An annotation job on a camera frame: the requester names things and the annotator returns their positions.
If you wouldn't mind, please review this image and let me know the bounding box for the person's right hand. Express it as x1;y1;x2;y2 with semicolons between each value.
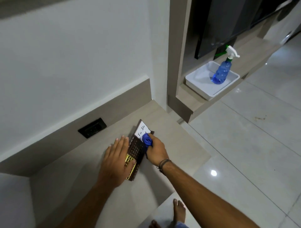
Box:
144;134;170;168

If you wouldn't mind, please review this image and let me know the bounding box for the person's left hand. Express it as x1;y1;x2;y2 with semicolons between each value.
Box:
97;135;137;189

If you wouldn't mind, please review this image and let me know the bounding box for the blue cleaning cloth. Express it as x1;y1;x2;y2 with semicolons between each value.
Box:
142;133;154;149

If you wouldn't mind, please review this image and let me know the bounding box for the dark framed whiteboard calendar board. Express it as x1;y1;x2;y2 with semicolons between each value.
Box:
124;119;156;182

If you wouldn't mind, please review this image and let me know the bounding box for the person's left forearm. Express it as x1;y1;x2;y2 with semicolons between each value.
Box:
56;180;126;228

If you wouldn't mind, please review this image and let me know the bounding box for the person's right forearm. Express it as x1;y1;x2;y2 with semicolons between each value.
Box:
159;161;259;228

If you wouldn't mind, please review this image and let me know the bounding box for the beige wooden shelf unit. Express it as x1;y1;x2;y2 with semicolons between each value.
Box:
167;0;301;124

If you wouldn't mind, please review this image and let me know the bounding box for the person's right foot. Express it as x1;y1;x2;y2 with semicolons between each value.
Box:
173;198;186;223

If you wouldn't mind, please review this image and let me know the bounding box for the white plastic tray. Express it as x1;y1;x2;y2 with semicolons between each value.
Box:
185;61;240;101

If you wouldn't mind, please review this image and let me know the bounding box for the blue spray bottle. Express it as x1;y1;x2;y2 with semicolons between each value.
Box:
211;45;240;84

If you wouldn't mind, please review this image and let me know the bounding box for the black and green box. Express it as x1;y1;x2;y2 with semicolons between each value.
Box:
213;38;237;61

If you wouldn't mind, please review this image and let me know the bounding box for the black flat screen television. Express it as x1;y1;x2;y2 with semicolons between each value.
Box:
194;0;286;59

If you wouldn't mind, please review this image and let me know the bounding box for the dark cord bracelet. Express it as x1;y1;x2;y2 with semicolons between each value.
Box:
157;158;172;173

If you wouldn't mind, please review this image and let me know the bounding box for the black wall socket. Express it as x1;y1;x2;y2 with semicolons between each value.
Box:
78;118;107;139

